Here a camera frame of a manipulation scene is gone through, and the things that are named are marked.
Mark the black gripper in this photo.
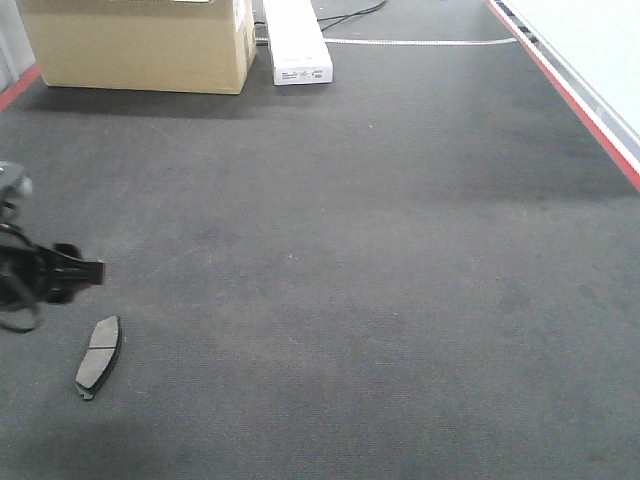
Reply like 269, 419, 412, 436
1, 161, 105, 333

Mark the grey brake pad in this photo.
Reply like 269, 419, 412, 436
75, 315, 122, 401

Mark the dark grey conveyor belt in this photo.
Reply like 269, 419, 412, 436
1, 1, 639, 479

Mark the brown cardboard box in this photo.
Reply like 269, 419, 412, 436
17, 1, 256, 95

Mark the long white box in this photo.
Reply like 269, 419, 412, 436
263, 0, 334, 86

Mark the red conveyor side rail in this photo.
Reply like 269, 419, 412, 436
486, 1, 639, 190

